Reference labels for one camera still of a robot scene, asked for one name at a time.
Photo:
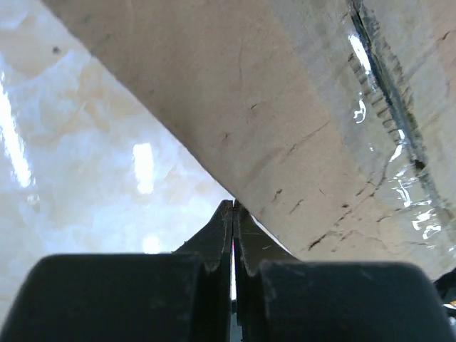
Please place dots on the brown cardboard express box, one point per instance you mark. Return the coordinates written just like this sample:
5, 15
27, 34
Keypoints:
332, 122

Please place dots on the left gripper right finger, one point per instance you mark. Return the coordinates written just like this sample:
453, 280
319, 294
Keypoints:
280, 298

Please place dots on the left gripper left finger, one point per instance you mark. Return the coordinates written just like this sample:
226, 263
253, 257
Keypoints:
178, 296

